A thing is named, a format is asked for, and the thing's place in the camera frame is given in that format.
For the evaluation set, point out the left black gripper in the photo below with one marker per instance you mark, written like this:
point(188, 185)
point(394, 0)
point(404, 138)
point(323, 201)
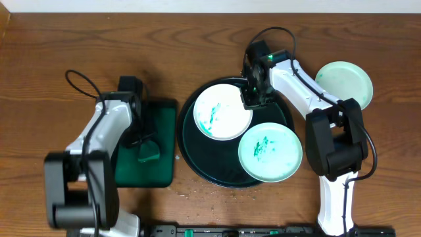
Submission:
point(142, 139)

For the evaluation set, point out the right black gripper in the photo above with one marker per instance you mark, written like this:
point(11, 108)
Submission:
point(248, 101)

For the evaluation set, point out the dark green sponge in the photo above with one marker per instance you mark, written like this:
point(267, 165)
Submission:
point(149, 151)

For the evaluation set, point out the white plate back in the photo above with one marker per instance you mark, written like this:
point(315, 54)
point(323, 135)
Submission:
point(219, 113)

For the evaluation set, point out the white plate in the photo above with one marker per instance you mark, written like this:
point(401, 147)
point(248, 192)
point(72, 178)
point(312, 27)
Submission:
point(270, 152)
point(219, 113)
point(346, 80)

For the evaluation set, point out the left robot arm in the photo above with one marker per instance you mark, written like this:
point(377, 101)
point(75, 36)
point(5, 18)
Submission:
point(81, 191)

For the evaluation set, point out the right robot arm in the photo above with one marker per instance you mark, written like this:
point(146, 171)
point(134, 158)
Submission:
point(336, 141)

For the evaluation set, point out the green rectangular tray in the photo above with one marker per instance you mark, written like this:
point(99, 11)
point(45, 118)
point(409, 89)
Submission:
point(130, 173)

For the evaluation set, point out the round black tray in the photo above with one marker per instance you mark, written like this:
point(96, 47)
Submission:
point(218, 161)

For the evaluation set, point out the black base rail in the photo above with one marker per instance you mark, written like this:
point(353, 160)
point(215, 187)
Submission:
point(206, 231)

